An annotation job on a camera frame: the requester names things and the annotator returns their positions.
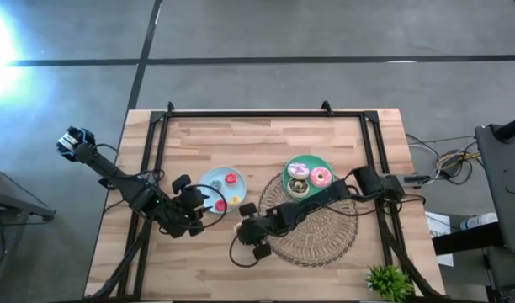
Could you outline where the white bottle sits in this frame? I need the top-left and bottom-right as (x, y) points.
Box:
(459, 212), (500, 231)

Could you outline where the coral pink frosted donut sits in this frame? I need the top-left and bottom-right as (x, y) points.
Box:
(309, 166), (333, 189)

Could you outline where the teal green plate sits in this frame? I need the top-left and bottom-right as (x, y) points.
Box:
(281, 154), (335, 203)

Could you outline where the round woven placemat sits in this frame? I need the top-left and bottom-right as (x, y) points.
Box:
(257, 170), (360, 268)

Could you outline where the black table frame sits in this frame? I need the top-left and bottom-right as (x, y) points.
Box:
(88, 100), (448, 302)

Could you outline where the pale lilac frosted donut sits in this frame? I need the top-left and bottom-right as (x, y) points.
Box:
(287, 162), (311, 181)

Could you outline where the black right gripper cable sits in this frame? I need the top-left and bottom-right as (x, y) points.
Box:
(228, 233), (261, 269)

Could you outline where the white paper sheet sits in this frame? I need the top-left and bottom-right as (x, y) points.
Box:
(424, 210), (456, 268)

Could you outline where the small green potted plant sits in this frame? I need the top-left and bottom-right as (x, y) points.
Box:
(365, 263), (416, 303)

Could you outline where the chocolate sprinkled donut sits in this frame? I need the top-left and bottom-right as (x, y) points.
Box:
(286, 178), (311, 199)

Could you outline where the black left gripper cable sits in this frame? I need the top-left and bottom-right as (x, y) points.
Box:
(188, 183), (229, 231)

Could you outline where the bundle of floor cables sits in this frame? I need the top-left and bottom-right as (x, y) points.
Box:
(406, 133), (482, 187)

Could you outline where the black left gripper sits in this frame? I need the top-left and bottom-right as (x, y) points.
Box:
(171, 173), (214, 237)

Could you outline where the light blue plate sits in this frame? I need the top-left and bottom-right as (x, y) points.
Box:
(198, 166), (247, 215)

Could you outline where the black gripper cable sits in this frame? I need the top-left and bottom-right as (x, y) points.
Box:
(228, 233), (261, 269)
(188, 183), (229, 231)

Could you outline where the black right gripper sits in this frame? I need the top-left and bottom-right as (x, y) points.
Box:
(236, 201), (276, 261)

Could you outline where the grey cart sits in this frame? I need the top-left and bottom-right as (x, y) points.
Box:
(474, 112), (515, 291)

